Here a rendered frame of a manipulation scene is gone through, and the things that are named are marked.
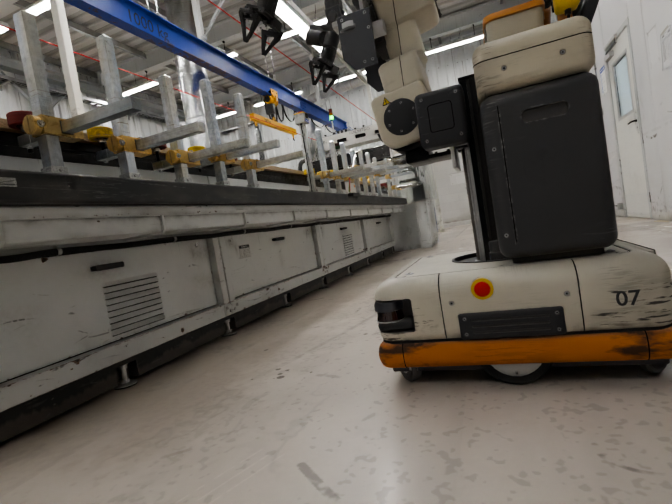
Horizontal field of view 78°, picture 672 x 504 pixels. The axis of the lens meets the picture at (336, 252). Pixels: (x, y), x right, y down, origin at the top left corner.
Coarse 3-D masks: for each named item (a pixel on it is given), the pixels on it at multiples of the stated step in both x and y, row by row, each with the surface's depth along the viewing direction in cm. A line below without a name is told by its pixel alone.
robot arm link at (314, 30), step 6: (330, 12) 152; (336, 12) 152; (330, 18) 152; (336, 18) 152; (330, 24) 153; (312, 30) 158; (318, 30) 158; (330, 30) 158; (306, 36) 158; (312, 36) 158; (318, 36) 157; (306, 42) 160; (312, 42) 159; (318, 42) 158
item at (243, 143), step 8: (224, 144) 153; (232, 144) 152; (240, 144) 151; (248, 144) 152; (192, 152) 158; (200, 152) 157; (208, 152) 156; (216, 152) 155; (224, 152) 155; (192, 160) 159; (160, 168) 164; (168, 168) 166
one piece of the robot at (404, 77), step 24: (384, 0) 121; (408, 0) 119; (432, 0) 117; (408, 24) 121; (432, 24) 129; (408, 48) 121; (384, 72) 120; (408, 72) 118; (384, 96) 121; (408, 96) 119; (384, 120) 122; (408, 120) 119; (408, 144) 122
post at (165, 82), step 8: (160, 80) 155; (168, 80) 156; (160, 88) 155; (168, 88) 155; (168, 96) 154; (168, 104) 155; (168, 112) 155; (176, 112) 157; (168, 120) 156; (176, 120) 157; (168, 128) 156; (176, 144) 155; (176, 168) 157; (184, 168) 157; (176, 176) 157; (184, 176) 157
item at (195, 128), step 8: (176, 128) 130; (184, 128) 129; (192, 128) 128; (200, 128) 127; (152, 136) 133; (160, 136) 132; (168, 136) 131; (176, 136) 130; (184, 136) 130; (136, 144) 136; (144, 144) 135; (152, 144) 134; (160, 144) 135; (96, 152) 142; (104, 152) 141; (112, 152) 140; (104, 160) 142
